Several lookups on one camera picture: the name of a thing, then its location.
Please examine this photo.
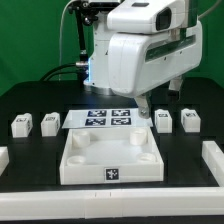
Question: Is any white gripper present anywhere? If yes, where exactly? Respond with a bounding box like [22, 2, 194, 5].
[107, 0, 202, 118]

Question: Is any white square tabletop part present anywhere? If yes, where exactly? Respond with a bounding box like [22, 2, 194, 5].
[59, 127, 164, 185]

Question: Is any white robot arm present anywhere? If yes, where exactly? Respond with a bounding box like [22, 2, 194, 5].
[84, 0, 202, 119]

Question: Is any white marker sheet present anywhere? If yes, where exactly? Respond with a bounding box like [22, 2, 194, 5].
[62, 108, 153, 129]

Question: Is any white right wall piece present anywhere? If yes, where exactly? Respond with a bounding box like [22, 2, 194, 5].
[202, 141, 224, 187]

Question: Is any white wall piece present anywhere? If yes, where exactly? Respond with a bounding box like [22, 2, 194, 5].
[0, 146, 9, 176]
[202, 141, 224, 187]

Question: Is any black cable bundle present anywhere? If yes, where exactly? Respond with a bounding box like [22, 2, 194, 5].
[40, 62, 88, 82]

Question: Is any white front wall rail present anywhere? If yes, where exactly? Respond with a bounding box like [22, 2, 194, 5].
[0, 187, 224, 221]

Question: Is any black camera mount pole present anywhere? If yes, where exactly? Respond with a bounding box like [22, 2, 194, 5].
[68, 0, 98, 68]

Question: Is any white cable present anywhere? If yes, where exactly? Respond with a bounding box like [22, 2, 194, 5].
[58, 0, 78, 81]

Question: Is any white left wall piece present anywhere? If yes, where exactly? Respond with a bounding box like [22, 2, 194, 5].
[0, 146, 9, 176]

